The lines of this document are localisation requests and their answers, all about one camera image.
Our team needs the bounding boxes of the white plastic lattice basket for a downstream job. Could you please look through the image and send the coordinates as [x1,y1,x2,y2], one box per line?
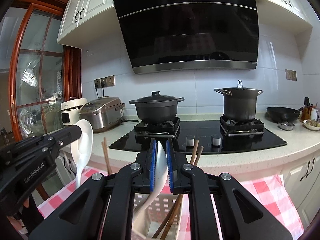
[131,192,184,240]

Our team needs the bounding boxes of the brown oil bottle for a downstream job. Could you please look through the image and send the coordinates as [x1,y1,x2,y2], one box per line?
[301,97,311,122]

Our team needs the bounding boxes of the black range hood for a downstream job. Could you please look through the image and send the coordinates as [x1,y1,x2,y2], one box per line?
[112,0,259,75]

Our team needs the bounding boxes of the row of wooden chopsticks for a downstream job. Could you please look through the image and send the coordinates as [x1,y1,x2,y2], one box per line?
[101,137,204,240]

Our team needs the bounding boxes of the tall dark stock pot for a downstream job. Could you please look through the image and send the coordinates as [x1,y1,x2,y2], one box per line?
[214,79,264,122]

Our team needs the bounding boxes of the white ceramic spoon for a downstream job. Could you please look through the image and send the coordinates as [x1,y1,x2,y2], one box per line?
[70,119,94,190]
[132,141,167,230]

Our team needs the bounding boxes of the wooden framed glass door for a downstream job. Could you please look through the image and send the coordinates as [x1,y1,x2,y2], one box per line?
[7,2,82,140]

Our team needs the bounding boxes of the wall power socket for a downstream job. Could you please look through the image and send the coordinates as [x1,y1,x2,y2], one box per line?
[94,75,116,88]

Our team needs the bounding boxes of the white electric cooker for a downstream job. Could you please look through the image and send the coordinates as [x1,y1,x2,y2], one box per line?
[61,98,88,126]

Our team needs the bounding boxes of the black glass gas cooktop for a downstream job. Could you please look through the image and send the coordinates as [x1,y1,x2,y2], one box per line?
[109,116,288,155]

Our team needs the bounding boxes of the black wok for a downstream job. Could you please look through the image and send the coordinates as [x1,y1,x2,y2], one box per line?
[266,106,303,123]

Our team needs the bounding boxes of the silver rice cooker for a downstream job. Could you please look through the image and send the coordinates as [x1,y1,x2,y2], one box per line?
[79,96,126,133]

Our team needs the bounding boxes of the white base cabinets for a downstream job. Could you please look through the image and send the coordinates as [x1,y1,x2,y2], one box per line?
[55,152,320,228]

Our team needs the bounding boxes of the white plate of food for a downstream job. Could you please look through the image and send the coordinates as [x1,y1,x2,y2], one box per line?
[303,119,320,131]

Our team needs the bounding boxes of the red checked tablecloth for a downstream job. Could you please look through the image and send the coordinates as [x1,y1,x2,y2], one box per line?
[37,166,304,240]

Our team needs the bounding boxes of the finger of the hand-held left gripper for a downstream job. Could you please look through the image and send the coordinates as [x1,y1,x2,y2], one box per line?
[37,124,83,165]

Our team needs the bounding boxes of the small steel bowl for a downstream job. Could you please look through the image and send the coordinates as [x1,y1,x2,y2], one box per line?
[278,121,295,131]

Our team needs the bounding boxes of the white wall cabinets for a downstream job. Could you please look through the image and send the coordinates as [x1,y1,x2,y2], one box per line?
[57,0,313,48]

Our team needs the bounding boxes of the black casserole pot with lid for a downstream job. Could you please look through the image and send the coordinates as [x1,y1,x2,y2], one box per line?
[129,91,185,124]

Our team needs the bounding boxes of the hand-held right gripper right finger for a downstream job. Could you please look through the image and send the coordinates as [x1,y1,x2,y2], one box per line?
[166,139,293,240]

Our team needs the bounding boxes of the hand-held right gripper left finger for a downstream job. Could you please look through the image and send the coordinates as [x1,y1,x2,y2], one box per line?
[29,139,157,240]

